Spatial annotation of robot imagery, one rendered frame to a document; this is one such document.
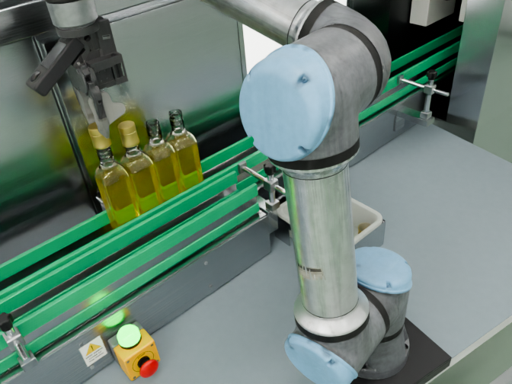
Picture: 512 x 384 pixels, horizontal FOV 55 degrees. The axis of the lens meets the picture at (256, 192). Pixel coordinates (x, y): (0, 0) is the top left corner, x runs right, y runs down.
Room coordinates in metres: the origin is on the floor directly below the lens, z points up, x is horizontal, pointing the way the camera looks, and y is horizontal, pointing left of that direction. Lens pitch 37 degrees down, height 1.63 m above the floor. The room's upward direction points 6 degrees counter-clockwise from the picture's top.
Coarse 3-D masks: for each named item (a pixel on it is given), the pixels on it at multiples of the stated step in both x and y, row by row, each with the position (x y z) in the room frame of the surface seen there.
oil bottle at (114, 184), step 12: (96, 168) 0.85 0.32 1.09; (108, 168) 0.83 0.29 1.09; (120, 168) 0.84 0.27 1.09; (96, 180) 0.84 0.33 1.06; (108, 180) 0.81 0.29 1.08; (120, 180) 0.83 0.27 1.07; (108, 192) 0.81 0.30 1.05; (120, 192) 0.82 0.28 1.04; (132, 192) 0.84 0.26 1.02; (108, 204) 0.82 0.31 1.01; (120, 204) 0.82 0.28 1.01; (132, 204) 0.83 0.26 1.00; (108, 216) 0.84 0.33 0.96; (120, 216) 0.81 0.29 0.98; (132, 216) 0.83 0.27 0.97
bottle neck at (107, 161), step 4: (108, 148) 0.84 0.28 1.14; (100, 152) 0.83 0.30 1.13; (104, 152) 0.83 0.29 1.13; (108, 152) 0.84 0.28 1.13; (112, 152) 0.85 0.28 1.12; (100, 156) 0.83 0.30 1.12; (104, 156) 0.83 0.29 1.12; (108, 156) 0.83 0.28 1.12; (112, 156) 0.84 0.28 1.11; (100, 160) 0.83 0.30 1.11; (104, 160) 0.83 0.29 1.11; (108, 160) 0.83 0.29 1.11; (112, 160) 0.84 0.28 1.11; (104, 164) 0.83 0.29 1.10; (108, 164) 0.83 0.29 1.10; (112, 164) 0.84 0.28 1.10
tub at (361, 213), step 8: (352, 200) 0.96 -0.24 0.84; (280, 208) 0.96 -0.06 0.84; (352, 208) 0.96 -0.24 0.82; (360, 208) 0.94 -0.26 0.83; (368, 208) 0.93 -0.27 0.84; (280, 216) 0.93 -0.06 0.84; (288, 216) 0.93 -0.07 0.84; (360, 216) 0.93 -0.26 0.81; (368, 216) 0.92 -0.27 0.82; (376, 216) 0.90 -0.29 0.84; (376, 224) 0.87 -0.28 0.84; (360, 232) 0.84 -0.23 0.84; (368, 232) 0.84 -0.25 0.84
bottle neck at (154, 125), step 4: (148, 120) 0.92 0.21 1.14; (152, 120) 0.93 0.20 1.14; (156, 120) 0.92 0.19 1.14; (148, 124) 0.91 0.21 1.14; (152, 124) 0.91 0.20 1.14; (156, 124) 0.91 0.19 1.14; (148, 128) 0.91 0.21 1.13; (152, 128) 0.90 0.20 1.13; (156, 128) 0.91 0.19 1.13; (160, 128) 0.92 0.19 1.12; (148, 132) 0.91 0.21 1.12; (152, 132) 0.90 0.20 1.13; (156, 132) 0.91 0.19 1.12; (160, 132) 0.91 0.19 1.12; (152, 136) 0.90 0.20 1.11; (156, 136) 0.90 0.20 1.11; (160, 136) 0.91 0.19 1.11; (152, 140) 0.90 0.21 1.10; (156, 140) 0.90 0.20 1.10; (160, 140) 0.91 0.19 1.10; (152, 144) 0.90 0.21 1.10; (156, 144) 0.90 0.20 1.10
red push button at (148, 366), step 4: (144, 360) 0.58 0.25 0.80; (148, 360) 0.57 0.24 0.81; (152, 360) 0.58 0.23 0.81; (156, 360) 0.58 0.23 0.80; (144, 364) 0.57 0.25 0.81; (148, 364) 0.57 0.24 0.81; (152, 364) 0.57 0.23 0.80; (156, 364) 0.57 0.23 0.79; (140, 368) 0.56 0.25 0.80; (144, 368) 0.56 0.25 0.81; (148, 368) 0.56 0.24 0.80; (152, 368) 0.57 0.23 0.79; (156, 368) 0.57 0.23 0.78; (140, 372) 0.56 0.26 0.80; (144, 372) 0.56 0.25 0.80; (148, 372) 0.56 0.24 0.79; (152, 372) 0.57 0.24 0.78; (144, 376) 0.56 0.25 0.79; (148, 376) 0.56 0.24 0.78
